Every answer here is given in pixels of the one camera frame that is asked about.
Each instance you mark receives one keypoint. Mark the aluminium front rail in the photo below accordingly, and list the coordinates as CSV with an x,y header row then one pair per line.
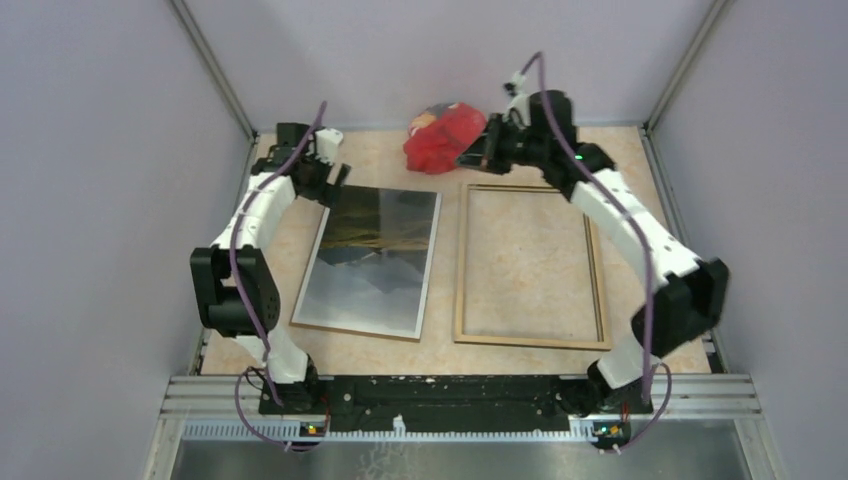
x,y
215,407

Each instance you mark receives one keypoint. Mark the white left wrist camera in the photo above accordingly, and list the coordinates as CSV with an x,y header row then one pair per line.
x,y
326,144

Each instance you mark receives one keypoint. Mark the landscape photo print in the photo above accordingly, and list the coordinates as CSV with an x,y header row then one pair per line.
x,y
369,267

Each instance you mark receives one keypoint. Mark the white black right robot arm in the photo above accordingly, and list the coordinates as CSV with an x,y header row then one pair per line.
x,y
684,293

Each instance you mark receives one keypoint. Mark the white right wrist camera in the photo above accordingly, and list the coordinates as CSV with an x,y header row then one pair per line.
x,y
517,111

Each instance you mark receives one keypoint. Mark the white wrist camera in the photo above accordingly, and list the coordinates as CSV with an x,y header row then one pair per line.
x,y
326,144
517,111

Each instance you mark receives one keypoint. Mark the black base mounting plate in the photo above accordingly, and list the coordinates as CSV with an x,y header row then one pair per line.
x,y
453,403

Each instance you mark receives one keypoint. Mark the crumpled red cloth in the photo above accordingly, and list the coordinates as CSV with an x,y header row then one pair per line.
x,y
439,134

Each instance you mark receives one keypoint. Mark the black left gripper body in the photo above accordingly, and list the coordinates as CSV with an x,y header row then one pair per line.
x,y
319,175

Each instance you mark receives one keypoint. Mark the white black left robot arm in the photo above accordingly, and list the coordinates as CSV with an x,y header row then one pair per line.
x,y
234,288

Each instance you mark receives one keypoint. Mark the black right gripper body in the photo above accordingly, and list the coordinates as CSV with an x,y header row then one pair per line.
x,y
506,145

